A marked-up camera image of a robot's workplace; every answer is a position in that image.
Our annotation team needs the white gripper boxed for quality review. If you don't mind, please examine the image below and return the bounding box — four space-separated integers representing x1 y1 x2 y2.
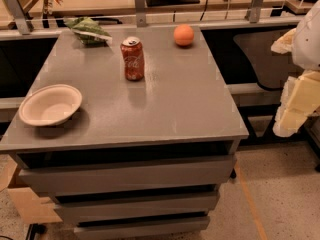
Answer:
271 0 320 137

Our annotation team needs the red coke can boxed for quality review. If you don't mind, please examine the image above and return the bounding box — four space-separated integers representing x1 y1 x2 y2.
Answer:
120 36 145 81

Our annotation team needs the orange fruit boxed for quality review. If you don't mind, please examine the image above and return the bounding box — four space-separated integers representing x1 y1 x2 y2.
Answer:
174 24 194 46

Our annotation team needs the grey drawer cabinet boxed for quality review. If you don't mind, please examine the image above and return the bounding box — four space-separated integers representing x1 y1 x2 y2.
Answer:
1 27 247 240

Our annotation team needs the green chip bag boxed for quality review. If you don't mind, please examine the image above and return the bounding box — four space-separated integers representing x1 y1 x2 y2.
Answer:
64 17 112 45

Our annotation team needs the white paper bowl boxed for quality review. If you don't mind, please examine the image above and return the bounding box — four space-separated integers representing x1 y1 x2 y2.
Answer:
18 84 82 127

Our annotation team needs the cardboard box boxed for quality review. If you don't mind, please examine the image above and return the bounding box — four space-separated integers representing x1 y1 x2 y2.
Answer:
0 158 62 224

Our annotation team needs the grey metal bracket right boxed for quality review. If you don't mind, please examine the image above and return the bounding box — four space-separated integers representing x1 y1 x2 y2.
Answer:
245 0 263 23

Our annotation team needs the grey metal bracket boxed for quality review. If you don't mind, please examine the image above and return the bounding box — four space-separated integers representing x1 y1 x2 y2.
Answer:
4 0 33 35
245 0 263 23
134 0 147 27

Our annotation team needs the black power cable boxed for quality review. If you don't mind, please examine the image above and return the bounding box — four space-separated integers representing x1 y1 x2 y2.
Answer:
199 0 221 22

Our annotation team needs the grey metal bracket middle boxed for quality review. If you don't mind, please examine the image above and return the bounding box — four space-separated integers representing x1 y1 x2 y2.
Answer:
134 0 147 27

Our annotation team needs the grey metal bracket left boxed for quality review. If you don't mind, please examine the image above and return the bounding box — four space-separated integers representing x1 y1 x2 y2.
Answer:
4 0 33 35

